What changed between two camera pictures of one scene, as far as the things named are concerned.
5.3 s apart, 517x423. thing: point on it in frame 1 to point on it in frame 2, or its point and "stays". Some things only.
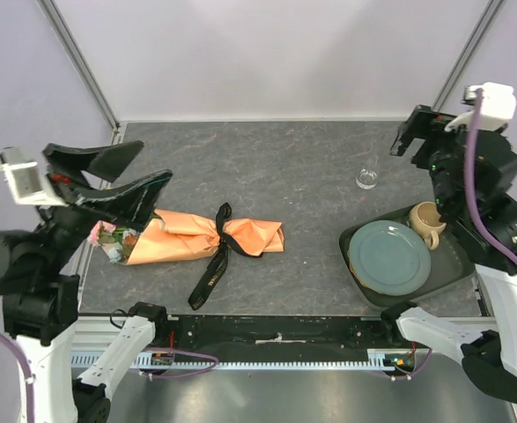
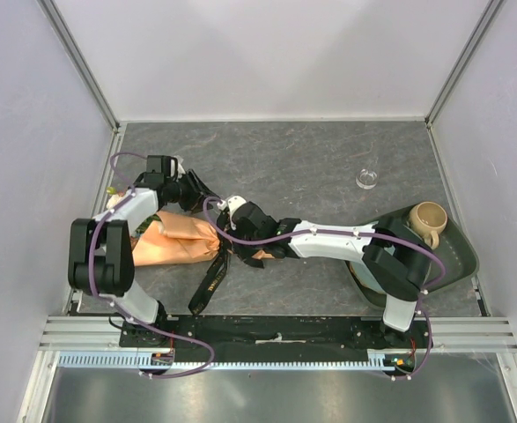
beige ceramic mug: (424, 218) stays
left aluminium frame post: (52, 11) stays
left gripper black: (134, 201) to (198, 192)
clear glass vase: (366, 179) stays
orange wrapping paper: (173, 234) stays
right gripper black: (425, 123) to (245, 253)
